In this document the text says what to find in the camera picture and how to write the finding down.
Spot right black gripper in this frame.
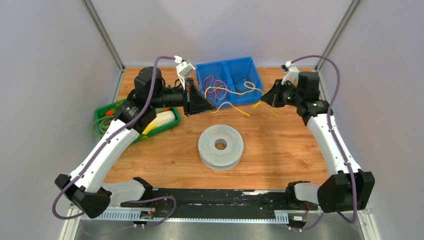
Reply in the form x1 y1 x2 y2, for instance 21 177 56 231
259 79 302 108

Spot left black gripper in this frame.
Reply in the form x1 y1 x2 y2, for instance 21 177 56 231
150 78 217 118

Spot white perforated cable spool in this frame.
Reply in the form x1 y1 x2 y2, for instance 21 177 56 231
198 124 244 171

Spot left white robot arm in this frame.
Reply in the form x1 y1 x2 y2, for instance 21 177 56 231
55 66 216 219

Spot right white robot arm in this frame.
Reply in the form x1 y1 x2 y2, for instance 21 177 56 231
261 72 375 213

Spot toy napa cabbage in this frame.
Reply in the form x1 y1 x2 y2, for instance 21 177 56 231
142 110 176 135

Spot blue divided plastic bin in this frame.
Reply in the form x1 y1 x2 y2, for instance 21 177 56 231
195 56 263 107

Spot red toy chili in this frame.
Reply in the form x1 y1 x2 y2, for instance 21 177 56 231
105 108 116 116

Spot green vegetable tray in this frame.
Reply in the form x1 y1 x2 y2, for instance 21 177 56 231
94 98 181 144

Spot green toy beans bundle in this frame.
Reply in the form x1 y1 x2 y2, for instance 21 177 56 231
91 114 115 138

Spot purple and white cables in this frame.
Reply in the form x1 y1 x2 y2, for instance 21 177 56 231
202 75 230 104

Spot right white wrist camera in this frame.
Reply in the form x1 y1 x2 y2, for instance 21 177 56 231
281 61 300 85

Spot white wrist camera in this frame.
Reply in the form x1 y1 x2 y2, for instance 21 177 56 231
281 61 300 85
173 55 195 90

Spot black cable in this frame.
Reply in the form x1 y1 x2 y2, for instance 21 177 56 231
231 72 253 94

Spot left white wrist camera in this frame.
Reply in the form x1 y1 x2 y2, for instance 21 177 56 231
173 55 195 90

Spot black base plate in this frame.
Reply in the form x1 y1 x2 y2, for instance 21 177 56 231
120 188 318 220

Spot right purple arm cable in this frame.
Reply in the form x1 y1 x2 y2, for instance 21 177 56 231
288 54 359 232

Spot aluminium rail with cable duct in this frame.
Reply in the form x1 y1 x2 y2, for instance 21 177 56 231
70 186 375 224

